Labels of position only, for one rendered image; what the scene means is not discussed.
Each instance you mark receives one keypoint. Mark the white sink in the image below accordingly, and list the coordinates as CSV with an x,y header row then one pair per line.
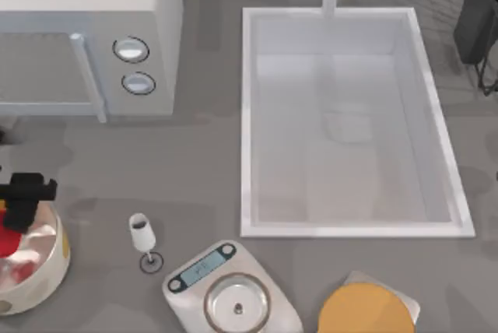
x,y
350,177

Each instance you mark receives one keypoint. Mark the small round microwave knob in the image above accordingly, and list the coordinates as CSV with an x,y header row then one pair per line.
x,y
138,83

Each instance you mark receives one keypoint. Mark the grey kitchen scale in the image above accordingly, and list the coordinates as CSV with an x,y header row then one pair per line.
x,y
194,270

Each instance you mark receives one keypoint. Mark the white wine glass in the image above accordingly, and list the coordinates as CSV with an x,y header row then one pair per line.
x,y
141,233

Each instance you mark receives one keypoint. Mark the large round microwave knob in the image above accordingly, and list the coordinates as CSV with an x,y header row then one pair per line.
x,y
130,50

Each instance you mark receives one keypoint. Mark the round metal scale pan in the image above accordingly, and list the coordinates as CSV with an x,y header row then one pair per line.
x,y
237,302

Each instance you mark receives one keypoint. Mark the yellow round coaster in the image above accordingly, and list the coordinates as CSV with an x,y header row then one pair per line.
x,y
362,309

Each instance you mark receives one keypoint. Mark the pale grey square coaster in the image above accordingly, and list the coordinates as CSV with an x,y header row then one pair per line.
x,y
408,300

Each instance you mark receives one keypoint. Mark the microwave oven door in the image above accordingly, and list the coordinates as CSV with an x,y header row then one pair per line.
x,y
35,72

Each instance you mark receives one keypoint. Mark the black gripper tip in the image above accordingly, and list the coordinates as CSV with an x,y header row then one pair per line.
x,y
23,200

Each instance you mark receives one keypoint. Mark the cream spotted bowl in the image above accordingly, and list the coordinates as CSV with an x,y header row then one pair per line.
x,y
46,270

